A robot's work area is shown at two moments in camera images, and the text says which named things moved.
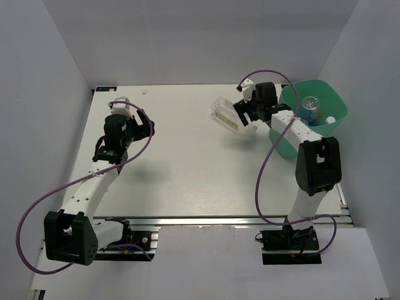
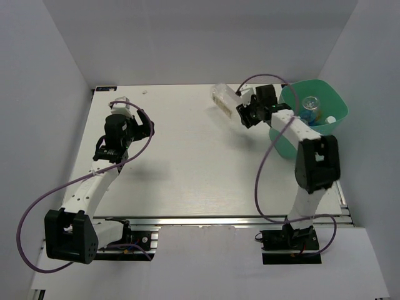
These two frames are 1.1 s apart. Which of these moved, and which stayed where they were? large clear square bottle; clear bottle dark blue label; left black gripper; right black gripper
Moved: large clear square bottle
Stayed: right black gripper; clear bottle dark blue label; left black gripper
